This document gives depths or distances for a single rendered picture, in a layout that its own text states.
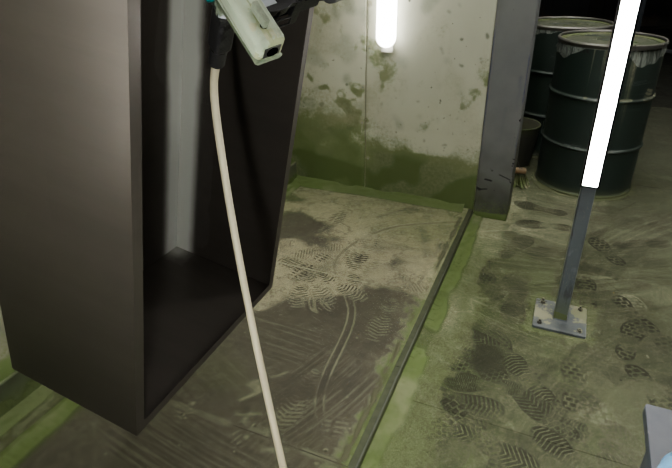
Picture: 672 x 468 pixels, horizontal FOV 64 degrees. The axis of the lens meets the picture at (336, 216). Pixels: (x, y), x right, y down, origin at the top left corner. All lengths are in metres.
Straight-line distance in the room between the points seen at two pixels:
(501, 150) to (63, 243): 2.32
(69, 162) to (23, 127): 0.10
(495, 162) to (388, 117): 0.63
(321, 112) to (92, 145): 2.37
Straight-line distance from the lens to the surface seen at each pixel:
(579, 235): 2.19
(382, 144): 3.09
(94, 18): 0.83
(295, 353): 2.04
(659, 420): 1.15
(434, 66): 2.90
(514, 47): 2.82
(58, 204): 1.03
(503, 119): 2.90
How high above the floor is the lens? 1.39
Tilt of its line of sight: 27 degrees down
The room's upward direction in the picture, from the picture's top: 1 degrees counter-clockwise
